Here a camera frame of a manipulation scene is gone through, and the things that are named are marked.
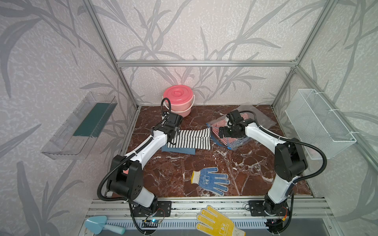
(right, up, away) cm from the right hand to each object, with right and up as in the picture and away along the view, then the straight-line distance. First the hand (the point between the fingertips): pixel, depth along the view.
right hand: (224, 132), depth 94 cm
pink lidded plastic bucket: (-30, +23, +6) cm, 38 cm away
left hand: (-35, +2, -5) cm, 35 cm away
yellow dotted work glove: (-10, -41, -25) cm, 49 cm away
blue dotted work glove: (-9, -27, -11) cm, 31 cm away
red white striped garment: (-4, +3, +11) cm, 12 cm away
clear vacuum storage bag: (+12, +12, -17) cm, 24 cm away
